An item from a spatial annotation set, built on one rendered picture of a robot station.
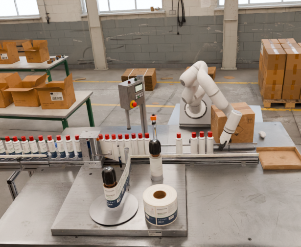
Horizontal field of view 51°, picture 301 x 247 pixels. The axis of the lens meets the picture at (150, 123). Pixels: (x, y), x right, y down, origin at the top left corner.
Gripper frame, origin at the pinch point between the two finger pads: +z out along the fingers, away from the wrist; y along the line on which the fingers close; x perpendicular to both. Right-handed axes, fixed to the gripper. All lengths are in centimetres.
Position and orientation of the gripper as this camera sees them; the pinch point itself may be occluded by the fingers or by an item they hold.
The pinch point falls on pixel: (220, 147)
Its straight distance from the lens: 246.0
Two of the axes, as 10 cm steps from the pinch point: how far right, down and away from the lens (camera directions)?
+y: -0.9, 4.4, -8.9
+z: -2.7, 8.5, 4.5
